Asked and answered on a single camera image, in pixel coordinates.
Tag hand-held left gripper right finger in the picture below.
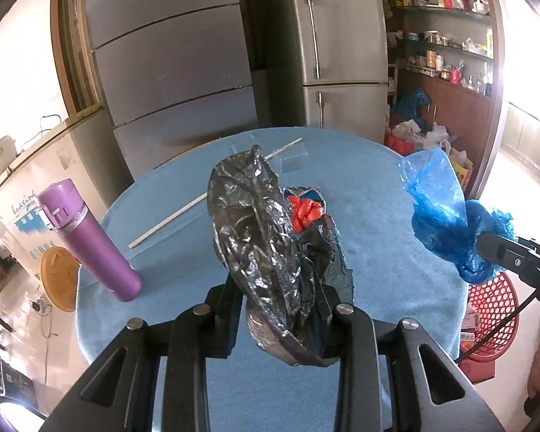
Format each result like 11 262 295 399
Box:
308 285 507 432

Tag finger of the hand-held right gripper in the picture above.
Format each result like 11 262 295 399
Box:
476 231 529 275

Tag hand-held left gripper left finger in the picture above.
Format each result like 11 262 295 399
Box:
40 274 246 432

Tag red plastic mesh basket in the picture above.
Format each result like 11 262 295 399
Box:
459 270 520 363

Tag blue plastic bag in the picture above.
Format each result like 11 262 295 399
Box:
398 146 516 285

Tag black plastic bag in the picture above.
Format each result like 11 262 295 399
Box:
206 144 354 368

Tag red plastic bag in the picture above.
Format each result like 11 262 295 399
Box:
287 195 322 233

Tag blue tablecloth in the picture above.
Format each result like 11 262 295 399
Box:
76 127 471 432

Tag yellow shopping bag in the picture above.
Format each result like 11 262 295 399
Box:
441 141 474 190

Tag thin white stick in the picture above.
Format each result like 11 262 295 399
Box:
128 138 303 249

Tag white plastic bag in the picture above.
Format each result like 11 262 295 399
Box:
393 119 453 151

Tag red shopping bag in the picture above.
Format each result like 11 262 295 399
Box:
384 128 415 156

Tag wooden shelf cabinet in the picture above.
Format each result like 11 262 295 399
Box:
378 0 509 199

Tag purple insulated bottle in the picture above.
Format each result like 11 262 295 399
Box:
37 179 142 303

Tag round yellow lid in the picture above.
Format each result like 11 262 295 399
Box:
40 249 81 312

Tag dark blue floor bag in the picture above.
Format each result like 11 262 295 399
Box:
392 89 433 122

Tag clear plastic box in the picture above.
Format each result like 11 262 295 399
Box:
276 141 309 172

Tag white printed chest freezer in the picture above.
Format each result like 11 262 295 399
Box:
0 112 133 307

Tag large grey refrigerator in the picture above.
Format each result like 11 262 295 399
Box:
83 0 259 181

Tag silver two-door refrigerator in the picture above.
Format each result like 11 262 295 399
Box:
252 0 390 145

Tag white rice cooker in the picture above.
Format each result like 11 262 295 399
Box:
0 137 19 174

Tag thin floor cable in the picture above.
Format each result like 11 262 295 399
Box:
31 299 57 339

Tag wooden door frame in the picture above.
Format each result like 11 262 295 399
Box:
49 0 106 118

